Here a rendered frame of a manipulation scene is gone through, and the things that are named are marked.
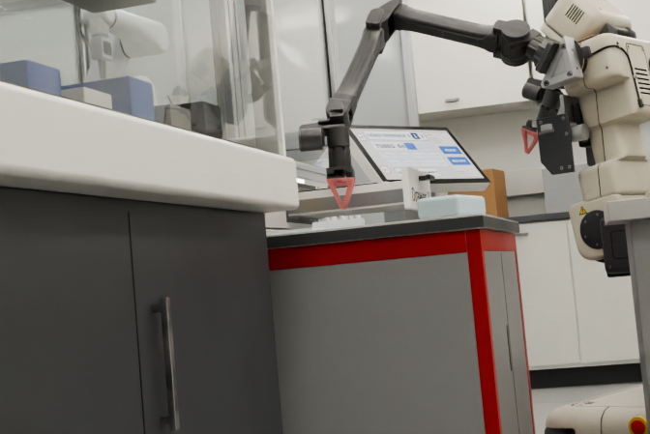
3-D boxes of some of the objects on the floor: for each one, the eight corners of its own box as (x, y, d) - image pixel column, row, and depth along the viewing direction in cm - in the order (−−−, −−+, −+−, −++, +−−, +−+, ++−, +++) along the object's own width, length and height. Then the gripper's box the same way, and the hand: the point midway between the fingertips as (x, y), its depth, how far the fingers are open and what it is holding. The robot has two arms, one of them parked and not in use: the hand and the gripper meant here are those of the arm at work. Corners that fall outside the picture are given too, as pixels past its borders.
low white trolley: (549, 527, 269) (518, 221, 276) (521, 604, 210) (482, 213, 216) (326, 532, 285) (301, 243, 292) (241, 604, 226) (212, 241, 232)
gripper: (351, 143, 268) (355, 206, 267) (353, 148, 278) (358, 209, 277) (323, 145, 269) (328, 208, 267) (327, 151, 279) (331, 211, 277)
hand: (342, 205), depth 272 cm, fingers open, 3 cm apart
